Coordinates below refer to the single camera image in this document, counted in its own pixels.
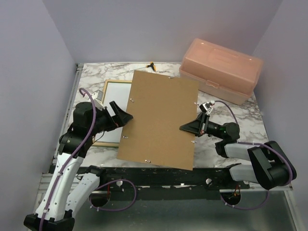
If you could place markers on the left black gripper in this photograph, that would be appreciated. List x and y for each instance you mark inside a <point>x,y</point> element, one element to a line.
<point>121,118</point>

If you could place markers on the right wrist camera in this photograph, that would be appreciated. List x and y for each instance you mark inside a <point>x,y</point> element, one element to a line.
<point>207,107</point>

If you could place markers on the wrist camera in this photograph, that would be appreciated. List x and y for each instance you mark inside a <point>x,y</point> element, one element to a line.
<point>97,97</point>
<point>207,107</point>

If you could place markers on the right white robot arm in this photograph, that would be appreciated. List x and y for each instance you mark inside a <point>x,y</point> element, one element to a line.
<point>269,166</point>

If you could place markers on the yellow black hex key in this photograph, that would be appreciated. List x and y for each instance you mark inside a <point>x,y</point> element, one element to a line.
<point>151,65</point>

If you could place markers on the pink translucent plastic box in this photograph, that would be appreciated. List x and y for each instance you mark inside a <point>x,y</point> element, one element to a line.
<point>221,72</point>

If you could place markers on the wooden picture frame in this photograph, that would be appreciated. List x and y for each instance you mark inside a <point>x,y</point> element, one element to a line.
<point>118,91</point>

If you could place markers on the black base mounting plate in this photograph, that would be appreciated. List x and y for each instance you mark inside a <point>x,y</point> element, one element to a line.
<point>167,183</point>

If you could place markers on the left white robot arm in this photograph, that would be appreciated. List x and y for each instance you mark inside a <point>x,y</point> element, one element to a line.
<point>61,203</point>

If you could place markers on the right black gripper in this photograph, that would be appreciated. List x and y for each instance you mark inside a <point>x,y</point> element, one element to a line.
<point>198,126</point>

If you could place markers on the aluminium rail left side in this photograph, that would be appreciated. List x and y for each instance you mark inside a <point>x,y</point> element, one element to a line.
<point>71,98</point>

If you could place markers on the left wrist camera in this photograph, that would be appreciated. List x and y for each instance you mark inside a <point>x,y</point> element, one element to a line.
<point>97,97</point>

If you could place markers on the brown frame backing board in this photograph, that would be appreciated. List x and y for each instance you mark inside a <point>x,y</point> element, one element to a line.
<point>159,105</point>

